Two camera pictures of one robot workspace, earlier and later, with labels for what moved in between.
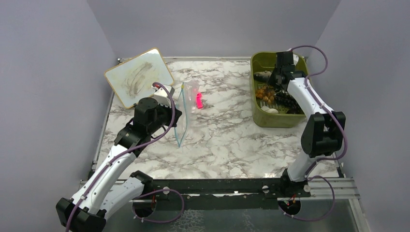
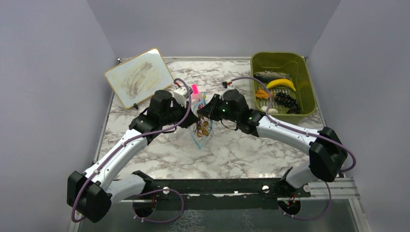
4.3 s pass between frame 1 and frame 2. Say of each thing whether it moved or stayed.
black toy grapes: stayed
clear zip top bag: moved
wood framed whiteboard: stayed
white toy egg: stayed
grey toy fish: stayed
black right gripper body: moved
